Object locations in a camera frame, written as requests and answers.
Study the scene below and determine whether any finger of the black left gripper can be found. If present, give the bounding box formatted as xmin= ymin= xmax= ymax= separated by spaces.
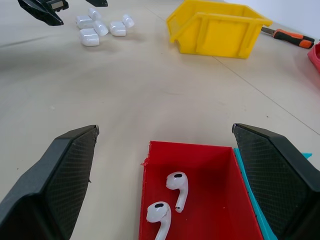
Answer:
xmin=17 ymin=0 xmax=65 ymax=27
xmin=85 ymin=0 xmax=109 ymax=8

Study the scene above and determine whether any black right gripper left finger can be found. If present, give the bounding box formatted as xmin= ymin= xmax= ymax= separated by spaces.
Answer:
xmin=0 ymin=124 xmax=101 ymax=240

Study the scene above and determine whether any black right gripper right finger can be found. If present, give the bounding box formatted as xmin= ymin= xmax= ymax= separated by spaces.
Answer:
xmin=231 ymin=122 xmax=320 ymax=240

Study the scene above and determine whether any yellow plastic bin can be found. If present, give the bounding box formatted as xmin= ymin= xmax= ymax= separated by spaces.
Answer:
xmin=166 ymin=0 xmax=274 ymax=61

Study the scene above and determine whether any teal plastic tray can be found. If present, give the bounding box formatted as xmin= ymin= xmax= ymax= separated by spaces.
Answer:
xmin=233 ymin=147 xmax=314 ymax=240

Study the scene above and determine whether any red plastic tray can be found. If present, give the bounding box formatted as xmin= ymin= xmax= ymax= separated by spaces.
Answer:
xmin=138 ymin=140 xmax=266 ymax=240

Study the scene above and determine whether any white earbud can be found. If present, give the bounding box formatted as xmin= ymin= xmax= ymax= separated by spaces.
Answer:
xmin=165 ymin=171 xmax=190 ymax=214
xmin=145 ymin=200 xmax=173 ymax=240

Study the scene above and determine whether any pink red plastic object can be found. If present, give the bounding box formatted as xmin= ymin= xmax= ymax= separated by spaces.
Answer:
xmin=306 ymin=41 xmax=320 ymax=74

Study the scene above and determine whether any orange and black screwdriver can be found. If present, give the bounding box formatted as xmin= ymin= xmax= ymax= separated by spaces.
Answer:
xmin=260 ymin=26 xmax=316 ymax=49

